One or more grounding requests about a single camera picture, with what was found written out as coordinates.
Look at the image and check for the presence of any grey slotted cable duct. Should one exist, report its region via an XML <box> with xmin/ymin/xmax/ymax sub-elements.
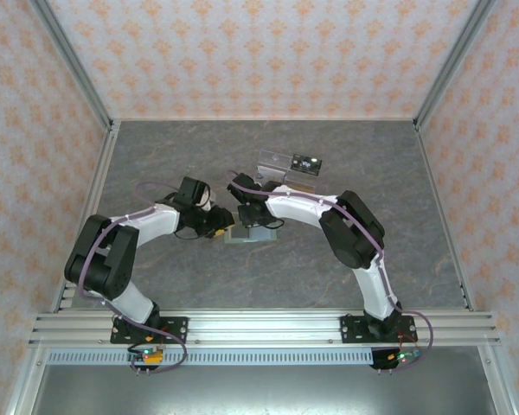
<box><xmin>46</xmin><ymin>348</ymin><xmax>375</xmax><ymax>367</ymax></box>

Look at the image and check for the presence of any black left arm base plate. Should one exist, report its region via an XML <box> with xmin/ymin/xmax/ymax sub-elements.
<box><xmin>110</xmin><ymin>316</ymin><xmax>189</xmax><ymax>346</ymax></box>

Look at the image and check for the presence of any aluminium side rail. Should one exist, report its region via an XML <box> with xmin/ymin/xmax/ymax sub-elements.
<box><xmin>51</xmin><ymin>120</ymin><xmax>122</xmax><ymax>313</ymax></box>
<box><xmin>413</xmin><ymin>120</ymin><xmax>477</xmax><ymax>312</ymax></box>

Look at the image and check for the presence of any clear acrylic card tray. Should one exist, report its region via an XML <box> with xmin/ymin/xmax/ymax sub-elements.
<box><xmin>256</xmin><ymin>149</ymin><xmax>324</xmax><ymax>195</ymax></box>

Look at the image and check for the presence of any right controller board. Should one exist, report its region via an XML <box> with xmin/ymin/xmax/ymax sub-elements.
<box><xmin>370</xmin><ymin>345</ymin><xmax>424</xmax><ymax>374</ymax></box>

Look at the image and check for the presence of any left controller board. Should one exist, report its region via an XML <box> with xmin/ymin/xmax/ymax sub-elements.
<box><xmin>127</xmin><ymin>344</ymin><xmax>165</xmax><ymax>376</ymax></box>

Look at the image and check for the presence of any aluminium front upright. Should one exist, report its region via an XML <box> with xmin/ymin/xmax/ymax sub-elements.
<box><xmin>3</xmin><ymin>345</ymin><xmax>48</xmax><ymax>415</ymax></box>
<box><xmin>477</xmin><ymin>345</ymin><xmax>519</xmax><ymax>415</ymax></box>

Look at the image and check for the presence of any black VIP card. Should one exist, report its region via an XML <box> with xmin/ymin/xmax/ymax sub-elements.
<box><xmin>290</xmin><ymin>154</ymin><xmax>324</xmax><ymax>177</ymax></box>

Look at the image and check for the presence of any controller board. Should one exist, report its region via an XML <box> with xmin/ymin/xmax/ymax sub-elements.
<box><xmin>370</xmin><ymin>345</ymin><xmax>424</xmax><ymax>374</ymax></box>
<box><xmin>127</xmin><ymin>344</ymin><xmax>165</xmax><ymax>376</ymax></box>

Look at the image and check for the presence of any green clear card holder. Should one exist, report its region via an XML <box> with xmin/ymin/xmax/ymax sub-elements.
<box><xmin>223</xmin><ymin>224</ymin><xmax>281</xmax><ymax>246</ymax></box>

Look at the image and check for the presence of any grey metal panel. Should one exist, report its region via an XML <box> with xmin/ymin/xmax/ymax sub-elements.
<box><xmin>30</xmin><ymin>365</ymin><xmax>505</xmax><ymax>415</ymax></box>

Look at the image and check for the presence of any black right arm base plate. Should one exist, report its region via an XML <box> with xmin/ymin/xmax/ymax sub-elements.
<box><xmin>339</xmin><ymin>314</ymin><xmax>416</xmax><ymax>346</ymax></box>

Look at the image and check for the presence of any long aluminium base rail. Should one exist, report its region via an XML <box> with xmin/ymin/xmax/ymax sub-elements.
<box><xmin>28</xmin><ymin>309</ymin><xmax>502</xmax><ymax>348</ymax></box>

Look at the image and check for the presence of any aluminium corner post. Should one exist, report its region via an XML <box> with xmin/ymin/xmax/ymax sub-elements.
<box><xmin>414</xmin><ymin>0</ymin><xmax>502</xmax><ymax>131</ymax></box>
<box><xmin>28</xmin><ymin>0</ymin><xmax>116</xmax><ymax>131</ymax></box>

